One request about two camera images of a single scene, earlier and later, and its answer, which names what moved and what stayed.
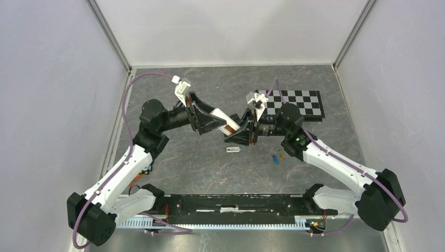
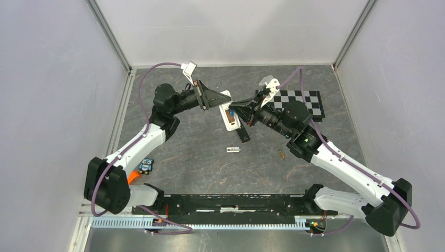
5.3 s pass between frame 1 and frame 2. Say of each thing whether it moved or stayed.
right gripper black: moved
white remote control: moved
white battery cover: stayed
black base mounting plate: stayed
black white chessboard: stayed
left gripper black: moved
